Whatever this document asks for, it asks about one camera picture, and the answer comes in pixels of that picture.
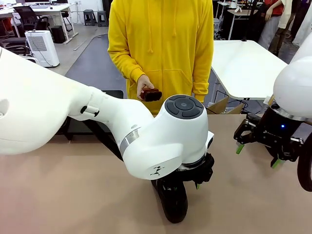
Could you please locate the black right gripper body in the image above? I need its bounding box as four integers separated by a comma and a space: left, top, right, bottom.
255, 107, 304, 150

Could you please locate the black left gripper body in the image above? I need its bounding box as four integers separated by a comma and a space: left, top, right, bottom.
179, 153, 215, 184

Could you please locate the brown shoe brush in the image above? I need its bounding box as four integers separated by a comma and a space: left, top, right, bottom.
140, 88, 163, 102

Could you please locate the person's left forearm yellow sleeve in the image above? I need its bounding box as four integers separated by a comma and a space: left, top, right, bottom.
191, 48, 215, 103

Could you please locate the person's right forearm yellow sleeve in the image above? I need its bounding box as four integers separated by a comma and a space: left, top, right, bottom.
107, 48, 147, 85

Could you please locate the person's right hand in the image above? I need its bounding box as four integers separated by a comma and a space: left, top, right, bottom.
136, 74, 155, 100

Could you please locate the brown cardboard box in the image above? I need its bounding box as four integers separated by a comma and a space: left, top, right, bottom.
207, 96, 244, 115

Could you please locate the black hanging coat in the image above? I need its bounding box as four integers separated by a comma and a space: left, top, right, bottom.
246, 2, 268, 42

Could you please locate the cream hanging jacket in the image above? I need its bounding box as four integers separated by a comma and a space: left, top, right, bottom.
279, 0, 297, 29

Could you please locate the mannequin with red shirt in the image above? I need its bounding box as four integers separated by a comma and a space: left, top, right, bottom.
258, 0, 286, 49

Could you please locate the wooden top desk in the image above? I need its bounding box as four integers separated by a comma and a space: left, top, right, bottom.
228, 8, 259, 41

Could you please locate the person in yellow hoodie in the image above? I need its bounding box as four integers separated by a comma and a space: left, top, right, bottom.
107, 0, 215, 115

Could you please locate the grey plastic stool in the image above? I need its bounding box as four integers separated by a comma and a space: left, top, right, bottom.
83, 9, 98, 26
97, 10, 108, 27

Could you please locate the white air purifier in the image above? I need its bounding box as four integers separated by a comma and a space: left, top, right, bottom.
24, 29, 60, 68

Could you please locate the black computer tower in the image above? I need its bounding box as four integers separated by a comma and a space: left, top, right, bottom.
50, 25, 66, 44

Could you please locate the white office desk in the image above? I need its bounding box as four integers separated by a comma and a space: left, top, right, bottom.
0, 2, 79, 45

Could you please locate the black mesh office chair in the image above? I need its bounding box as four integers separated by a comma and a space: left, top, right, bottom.
13, 6, 51, 37

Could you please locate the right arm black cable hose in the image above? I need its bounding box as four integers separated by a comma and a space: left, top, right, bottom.
297, 136, 312, 192

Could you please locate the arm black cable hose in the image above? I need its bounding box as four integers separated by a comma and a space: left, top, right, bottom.
297, 136, 312, 192
82, 119, 124, 162

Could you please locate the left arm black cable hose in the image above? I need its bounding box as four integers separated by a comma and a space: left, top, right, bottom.
82, 119, 124, 162

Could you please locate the black white cable clip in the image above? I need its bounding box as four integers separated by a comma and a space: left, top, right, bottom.
79, 104, 100, 117

